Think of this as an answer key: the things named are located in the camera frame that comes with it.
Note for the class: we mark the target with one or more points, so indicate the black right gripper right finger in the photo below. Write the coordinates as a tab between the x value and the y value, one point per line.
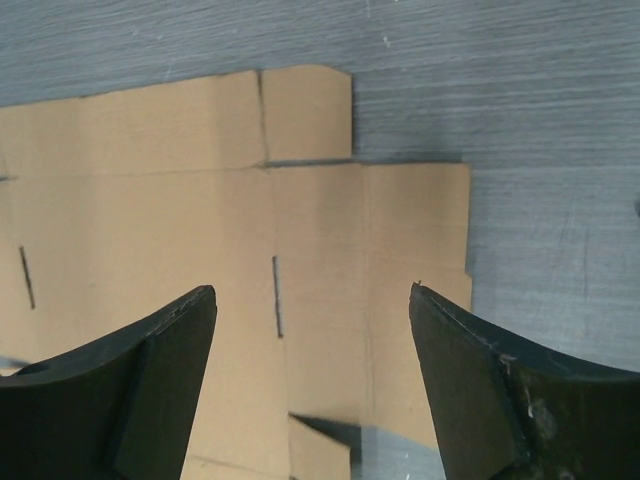
505	407

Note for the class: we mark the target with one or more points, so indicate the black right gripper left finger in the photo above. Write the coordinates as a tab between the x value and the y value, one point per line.
119	407

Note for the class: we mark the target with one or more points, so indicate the brown cardboard box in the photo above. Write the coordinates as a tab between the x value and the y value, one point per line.
114	205

